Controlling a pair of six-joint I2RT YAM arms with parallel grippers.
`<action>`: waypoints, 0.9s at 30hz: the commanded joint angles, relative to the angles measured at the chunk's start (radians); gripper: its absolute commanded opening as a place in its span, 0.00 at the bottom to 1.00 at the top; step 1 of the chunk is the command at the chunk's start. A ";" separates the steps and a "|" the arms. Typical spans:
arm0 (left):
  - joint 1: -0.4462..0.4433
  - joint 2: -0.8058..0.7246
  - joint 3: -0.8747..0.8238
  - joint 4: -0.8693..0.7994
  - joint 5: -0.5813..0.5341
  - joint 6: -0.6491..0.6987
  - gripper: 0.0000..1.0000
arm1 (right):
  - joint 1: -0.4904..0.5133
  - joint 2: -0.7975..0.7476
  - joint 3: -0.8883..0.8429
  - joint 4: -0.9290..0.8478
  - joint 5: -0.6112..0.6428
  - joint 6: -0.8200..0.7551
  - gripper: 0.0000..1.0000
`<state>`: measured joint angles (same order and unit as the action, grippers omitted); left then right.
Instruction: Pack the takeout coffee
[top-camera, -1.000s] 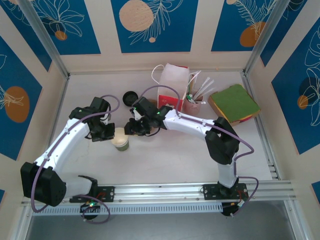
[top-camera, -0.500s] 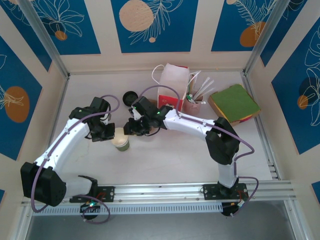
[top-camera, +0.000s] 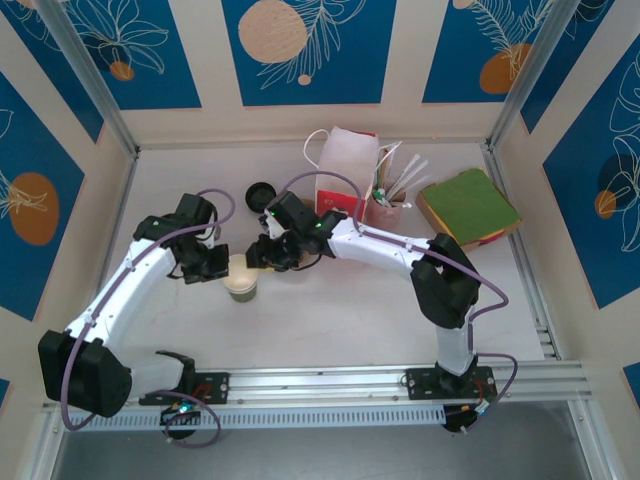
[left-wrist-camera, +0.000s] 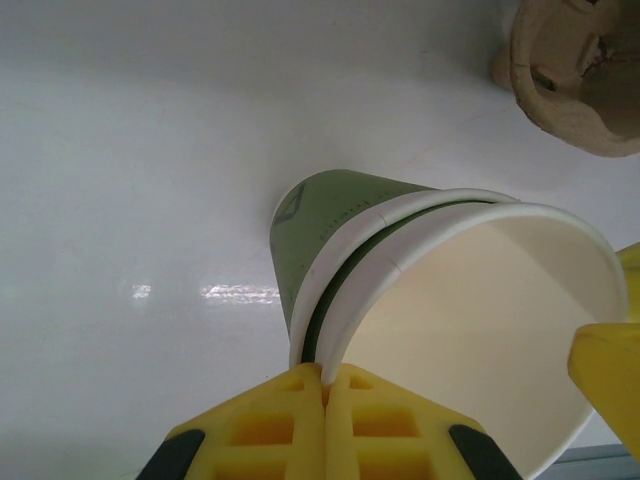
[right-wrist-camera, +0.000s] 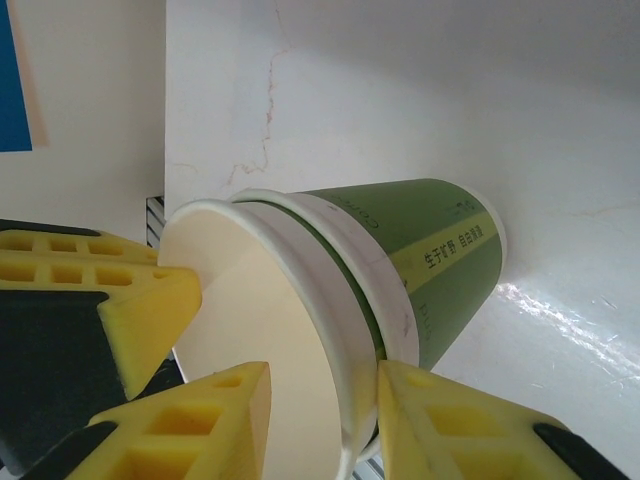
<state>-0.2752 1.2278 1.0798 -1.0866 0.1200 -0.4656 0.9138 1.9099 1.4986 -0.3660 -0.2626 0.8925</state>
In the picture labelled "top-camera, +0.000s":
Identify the green paper cup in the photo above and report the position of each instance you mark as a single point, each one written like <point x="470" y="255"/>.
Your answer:
<point x="240" y="287"/>

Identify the black coffee cup lid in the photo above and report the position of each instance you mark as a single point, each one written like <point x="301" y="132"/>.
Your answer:
<point x="257" y="195"/>

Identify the red white paper bag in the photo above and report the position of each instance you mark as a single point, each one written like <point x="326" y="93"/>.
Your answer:
<point x="347" y="155"/>

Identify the green paper napkin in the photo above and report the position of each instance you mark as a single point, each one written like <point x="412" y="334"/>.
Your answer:
<point x="470" y="205"/>

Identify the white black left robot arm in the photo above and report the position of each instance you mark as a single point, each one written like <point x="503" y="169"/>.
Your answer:
<point x="115" y="295"/>

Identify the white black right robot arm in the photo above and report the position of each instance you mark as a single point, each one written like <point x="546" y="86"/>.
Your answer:
<point x="380" y="245"/>

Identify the pink straw holder cup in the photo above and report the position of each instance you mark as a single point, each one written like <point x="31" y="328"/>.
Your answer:
<point x="387" y="212"/>

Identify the black electronics module with LED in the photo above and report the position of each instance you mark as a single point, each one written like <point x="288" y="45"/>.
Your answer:
<point x="180" y="417"/>
<point x="462" y="420"/>

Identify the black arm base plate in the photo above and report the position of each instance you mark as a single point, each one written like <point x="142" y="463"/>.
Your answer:
<point x="420" y="382"/>
<point x="215" y="387"/>

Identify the long aluminium mounting rail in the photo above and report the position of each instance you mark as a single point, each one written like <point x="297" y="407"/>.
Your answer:
<point x="320" y="385"/>

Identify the aluminium frame post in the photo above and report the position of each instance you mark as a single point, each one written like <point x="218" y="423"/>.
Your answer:
<point x="91" y="75"/>
<point x="531" y="75"/>

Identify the short aluminium side rail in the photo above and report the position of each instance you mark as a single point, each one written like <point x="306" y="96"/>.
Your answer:
<point x="540" y="320"/>

